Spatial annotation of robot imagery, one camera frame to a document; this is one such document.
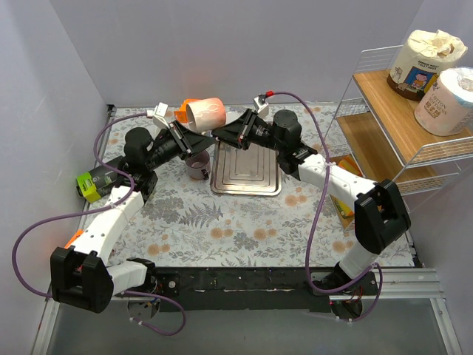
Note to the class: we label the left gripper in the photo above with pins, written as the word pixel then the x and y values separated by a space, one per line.
pixel 180 137

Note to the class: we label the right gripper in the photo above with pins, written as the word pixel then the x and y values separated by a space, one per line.
pixel 246 125

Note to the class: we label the purple mug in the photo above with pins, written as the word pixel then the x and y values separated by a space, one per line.
pixel 198 167

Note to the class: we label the pink mug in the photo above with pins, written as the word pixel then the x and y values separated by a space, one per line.
pixel 205 115

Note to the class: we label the blue white mug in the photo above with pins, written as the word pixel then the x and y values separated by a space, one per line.
pixel 232 116

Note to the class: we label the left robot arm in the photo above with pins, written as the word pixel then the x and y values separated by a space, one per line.
pixel 80 274

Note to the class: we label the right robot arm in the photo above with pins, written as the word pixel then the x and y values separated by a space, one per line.
pixel 379 211

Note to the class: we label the orange box at back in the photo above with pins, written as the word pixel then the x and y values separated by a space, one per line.
pixel 180 114

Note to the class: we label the steel tray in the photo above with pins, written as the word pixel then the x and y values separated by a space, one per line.
pixel 249 172

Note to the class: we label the green black box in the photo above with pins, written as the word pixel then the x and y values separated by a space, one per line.
pixel 96 183

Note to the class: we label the orange yellow box on shelf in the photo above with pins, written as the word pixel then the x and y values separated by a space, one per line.
pixel 342 209

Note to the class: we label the orange pink sponge box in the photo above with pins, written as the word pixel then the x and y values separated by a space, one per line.
pixel 74 238

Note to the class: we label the cartoon toilet paper roll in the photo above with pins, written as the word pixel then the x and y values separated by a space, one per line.
pixel 420 61

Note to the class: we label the pink toilet paper roll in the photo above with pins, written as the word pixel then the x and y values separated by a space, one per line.
pixel 446 108

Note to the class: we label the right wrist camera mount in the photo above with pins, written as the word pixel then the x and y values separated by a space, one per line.
pixel 261 104

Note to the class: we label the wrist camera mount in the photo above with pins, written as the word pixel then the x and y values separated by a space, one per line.
pixel 261 104
pixel 158 117

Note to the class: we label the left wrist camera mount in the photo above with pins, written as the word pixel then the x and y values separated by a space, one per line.
pixel 158 117

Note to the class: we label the wire wooden shelf rack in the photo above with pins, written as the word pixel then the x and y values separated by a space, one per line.
pixel 376 127

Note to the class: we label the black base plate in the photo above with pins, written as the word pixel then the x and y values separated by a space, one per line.
pixel 255 288

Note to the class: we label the aluminium frame rail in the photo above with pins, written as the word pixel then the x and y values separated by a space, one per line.
pixel 408 315

